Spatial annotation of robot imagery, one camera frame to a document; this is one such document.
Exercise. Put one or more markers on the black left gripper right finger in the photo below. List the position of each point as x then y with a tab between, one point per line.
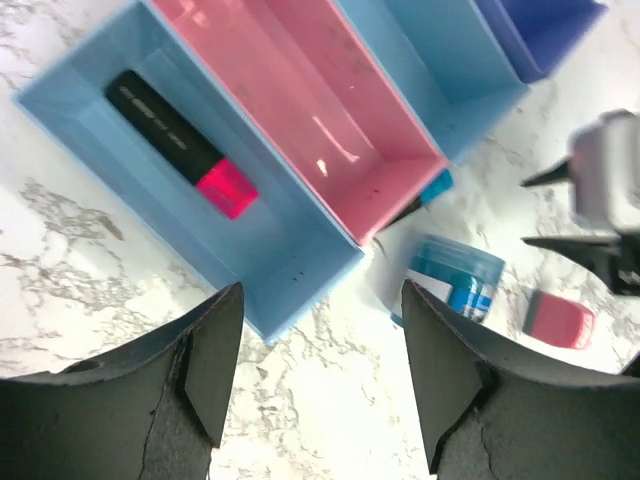
491	408

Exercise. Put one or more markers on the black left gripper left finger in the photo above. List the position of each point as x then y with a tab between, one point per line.
152	408

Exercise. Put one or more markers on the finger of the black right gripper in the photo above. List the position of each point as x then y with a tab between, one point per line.
559	173
590	252

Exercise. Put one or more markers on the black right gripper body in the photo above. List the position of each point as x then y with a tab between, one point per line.
623	267

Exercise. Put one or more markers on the black pink highlighter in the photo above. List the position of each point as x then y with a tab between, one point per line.
183	146

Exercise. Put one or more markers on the black blue highlighter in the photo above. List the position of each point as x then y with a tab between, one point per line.
439	186

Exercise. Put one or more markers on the pink eraser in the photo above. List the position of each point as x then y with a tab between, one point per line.
559	322

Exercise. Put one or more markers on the blue round tape jar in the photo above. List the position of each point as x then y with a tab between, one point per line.
463	277

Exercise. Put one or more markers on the purple drawer bin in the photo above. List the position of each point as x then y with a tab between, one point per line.
537	35

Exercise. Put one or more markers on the sky blue drawer bin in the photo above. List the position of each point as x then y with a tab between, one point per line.
446	63

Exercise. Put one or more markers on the pink drawer bin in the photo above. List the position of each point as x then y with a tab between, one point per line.
305	79

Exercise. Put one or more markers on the light blue drawer bin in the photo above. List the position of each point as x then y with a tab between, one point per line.
285	250

